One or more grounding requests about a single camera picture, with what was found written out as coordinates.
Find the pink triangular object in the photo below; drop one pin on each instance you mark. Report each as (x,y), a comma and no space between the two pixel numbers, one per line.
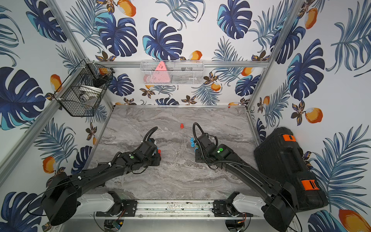
(160,75)

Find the black plastic tool case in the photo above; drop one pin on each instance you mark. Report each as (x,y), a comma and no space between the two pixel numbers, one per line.
(279,157)

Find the clear wall shelf basket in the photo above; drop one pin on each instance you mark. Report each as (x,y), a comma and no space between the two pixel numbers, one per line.
(181,72)

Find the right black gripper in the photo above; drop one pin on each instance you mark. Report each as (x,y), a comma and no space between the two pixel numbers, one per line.
(197,156)

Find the white items in wire basket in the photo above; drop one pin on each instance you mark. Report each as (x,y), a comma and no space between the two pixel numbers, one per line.
(89,95)

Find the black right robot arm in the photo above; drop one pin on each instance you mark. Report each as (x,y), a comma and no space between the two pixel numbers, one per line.
(255,182)

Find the black wire basket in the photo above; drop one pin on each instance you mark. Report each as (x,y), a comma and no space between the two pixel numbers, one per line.
(87,85)

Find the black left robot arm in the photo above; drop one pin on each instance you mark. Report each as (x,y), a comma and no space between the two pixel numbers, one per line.
(60,200)

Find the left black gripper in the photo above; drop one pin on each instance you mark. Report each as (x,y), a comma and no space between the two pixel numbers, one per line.
(156,156)

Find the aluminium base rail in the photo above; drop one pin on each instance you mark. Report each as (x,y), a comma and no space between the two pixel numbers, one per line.
(236,207)

